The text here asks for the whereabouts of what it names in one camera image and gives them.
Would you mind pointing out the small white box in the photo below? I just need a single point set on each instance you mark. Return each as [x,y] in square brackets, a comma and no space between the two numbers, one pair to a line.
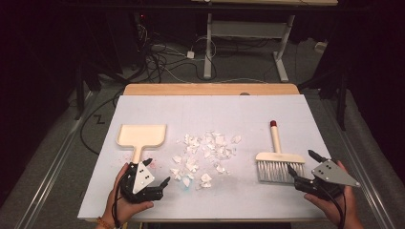
[320,46]

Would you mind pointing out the pile of white paper scraps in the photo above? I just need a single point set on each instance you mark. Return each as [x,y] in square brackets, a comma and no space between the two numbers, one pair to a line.
[219,140]

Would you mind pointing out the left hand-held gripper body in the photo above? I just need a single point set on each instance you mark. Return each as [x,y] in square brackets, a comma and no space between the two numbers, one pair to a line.
[143,178]

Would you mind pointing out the person's left hand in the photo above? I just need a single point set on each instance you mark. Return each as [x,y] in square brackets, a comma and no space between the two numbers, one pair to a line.
[122,208]

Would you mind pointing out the person's right hand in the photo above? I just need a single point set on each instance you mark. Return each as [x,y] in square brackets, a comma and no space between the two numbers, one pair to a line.
[348,206]

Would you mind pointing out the white metal desk frame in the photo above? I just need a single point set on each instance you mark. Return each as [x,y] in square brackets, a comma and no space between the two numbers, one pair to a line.
[208,47]

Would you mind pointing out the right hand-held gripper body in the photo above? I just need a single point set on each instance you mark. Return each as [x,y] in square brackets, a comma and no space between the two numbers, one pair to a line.
[331,175]

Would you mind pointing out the black metal stand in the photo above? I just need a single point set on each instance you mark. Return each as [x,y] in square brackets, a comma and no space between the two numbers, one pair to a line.
[79,95]

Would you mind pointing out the cream brush with red cap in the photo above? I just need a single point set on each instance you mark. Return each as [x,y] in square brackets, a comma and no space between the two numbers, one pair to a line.
[275,140]

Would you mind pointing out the wooden table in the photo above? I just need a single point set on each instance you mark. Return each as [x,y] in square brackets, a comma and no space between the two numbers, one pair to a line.
[207,89]

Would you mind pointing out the cream plastic dustpan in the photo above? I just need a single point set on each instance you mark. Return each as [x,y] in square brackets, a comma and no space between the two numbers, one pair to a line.
[141,135]

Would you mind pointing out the white power adapter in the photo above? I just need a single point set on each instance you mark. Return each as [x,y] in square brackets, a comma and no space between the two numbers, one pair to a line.
[190,54]

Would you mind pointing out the aluminium floor rail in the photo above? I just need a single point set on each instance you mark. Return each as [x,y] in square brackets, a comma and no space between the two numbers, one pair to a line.
[54,171]
[359,165]

